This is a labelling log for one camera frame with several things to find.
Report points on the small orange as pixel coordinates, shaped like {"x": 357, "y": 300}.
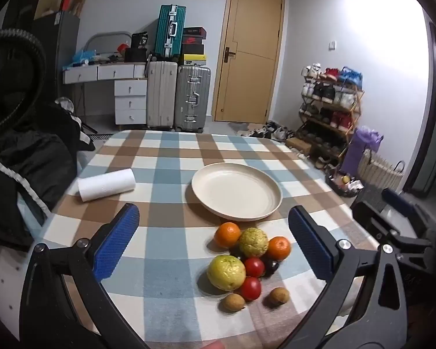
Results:
{"x": 279, "y": 248}

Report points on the white paper towel roll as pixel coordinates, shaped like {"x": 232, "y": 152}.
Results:
{"x": 106, "y": 184}

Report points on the purple bag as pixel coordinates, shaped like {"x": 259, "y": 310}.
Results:
{"x": 359, "y": 149}

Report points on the pile of shoes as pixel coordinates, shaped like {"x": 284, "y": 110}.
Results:
{"x": 267, "y": 131}

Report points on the white suitcase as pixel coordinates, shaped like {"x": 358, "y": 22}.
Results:
{"x": 161, "y": 94}

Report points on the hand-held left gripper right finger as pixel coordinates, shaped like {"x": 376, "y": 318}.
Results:
{"x": 310, "y": 241}

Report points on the white light switch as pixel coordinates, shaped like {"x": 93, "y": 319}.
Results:
{"x": 332, "y": 45}

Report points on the large orange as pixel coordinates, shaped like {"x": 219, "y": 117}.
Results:
{"x": 227, "y": 234}

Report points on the grey cabinet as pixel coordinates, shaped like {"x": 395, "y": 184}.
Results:
{"x": 60, "y": 40}

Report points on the teal suitcase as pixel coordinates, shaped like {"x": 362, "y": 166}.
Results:
{"x": 170, "y": 31}

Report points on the wooden door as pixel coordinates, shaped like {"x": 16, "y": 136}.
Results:
{"x": 249, "y": 54}

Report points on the brown kiwi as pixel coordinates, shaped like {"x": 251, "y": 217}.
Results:
{"x": 234, "y": 302}
{"x": 278, "y": 296}

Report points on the silver suitcase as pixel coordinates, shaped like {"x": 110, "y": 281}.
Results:
{"x": 192, "y": 98}

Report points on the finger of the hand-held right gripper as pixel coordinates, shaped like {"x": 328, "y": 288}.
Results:
{"x": 367, "y": 218}
{"x": 398, "y": 198}

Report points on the white desk with drawers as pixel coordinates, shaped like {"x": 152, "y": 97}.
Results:
{"x": 125, "y": 91}

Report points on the small dark basket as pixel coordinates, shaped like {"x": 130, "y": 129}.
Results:
{"x": 344, "y": 185}

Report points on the red tomato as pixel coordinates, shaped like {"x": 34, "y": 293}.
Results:
{"x": 250, "y": 288}
{"x": 254, "y": 267}

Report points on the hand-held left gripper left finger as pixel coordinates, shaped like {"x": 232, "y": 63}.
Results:
{"x": 116, "y": 240}

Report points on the wooden shoe rack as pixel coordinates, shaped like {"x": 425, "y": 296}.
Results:
{"x": 329, "y": 116}

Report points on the cream round plate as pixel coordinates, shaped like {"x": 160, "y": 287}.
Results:
{"x": 237, "y": 191}

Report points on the black jacket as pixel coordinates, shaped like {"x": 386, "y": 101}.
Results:
{"x": 25, "y": 167}

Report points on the stack of shoe boxes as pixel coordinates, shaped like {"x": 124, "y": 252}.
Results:
{"x": 193, "y": 43}

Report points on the woven basket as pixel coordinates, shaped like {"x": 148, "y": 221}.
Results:
{"x": 379, "y": 172}

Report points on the large yellow guava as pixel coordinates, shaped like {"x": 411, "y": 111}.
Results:
{"x": 226, "y": 272}

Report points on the small green guava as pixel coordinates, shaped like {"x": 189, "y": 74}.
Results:
{"x": 253, "y": 242}

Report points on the cardboard box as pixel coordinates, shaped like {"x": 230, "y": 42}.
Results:
{"x": 298, "y": 144}

